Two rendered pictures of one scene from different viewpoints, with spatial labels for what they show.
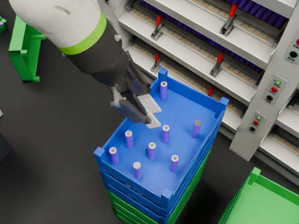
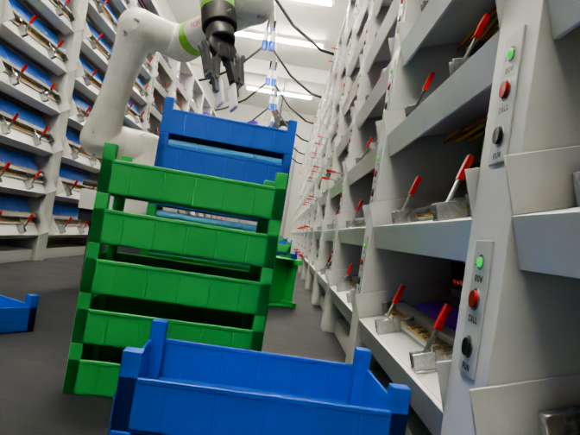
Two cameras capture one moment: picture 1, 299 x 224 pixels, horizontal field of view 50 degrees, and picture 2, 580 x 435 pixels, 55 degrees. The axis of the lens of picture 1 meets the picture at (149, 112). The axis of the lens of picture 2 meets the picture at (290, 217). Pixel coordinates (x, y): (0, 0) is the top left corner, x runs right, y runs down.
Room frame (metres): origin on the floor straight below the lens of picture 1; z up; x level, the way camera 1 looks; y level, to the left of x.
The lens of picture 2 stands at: (-0.36, -1.16, 0.30)
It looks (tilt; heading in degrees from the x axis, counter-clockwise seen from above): 2 degrees up; 49
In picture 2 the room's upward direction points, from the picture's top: 9 degrees clockwise
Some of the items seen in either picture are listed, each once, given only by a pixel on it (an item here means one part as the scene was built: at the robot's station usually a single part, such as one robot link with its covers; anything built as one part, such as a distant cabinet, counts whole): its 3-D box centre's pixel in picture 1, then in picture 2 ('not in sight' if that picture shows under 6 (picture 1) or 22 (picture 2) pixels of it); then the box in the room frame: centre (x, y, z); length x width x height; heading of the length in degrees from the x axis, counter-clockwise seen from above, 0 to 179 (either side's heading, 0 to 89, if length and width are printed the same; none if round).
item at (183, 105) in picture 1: (164, 132); (228, 133); (0.39, -0.04, 0.52); 0.30 x 0.20 x 0.08; 148
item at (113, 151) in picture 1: (114, 155); not in sight; (0.33, 0.08, 0.52); 0.02 x 0.02 x 0.06
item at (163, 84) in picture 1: (163, 90); not in sight; (0.52, -0.04, 0.52); 0.02 x 0.02 x 0.06
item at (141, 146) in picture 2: not in sight; (139, 157); (0.54, 0.75, 0.49); 0.16 x 0.13 x 0.19; 177
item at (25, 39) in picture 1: (29, 44); (267, 280); (1.10, 0.57, 0.10); 0.30 x 0.08 x 0.20; 4
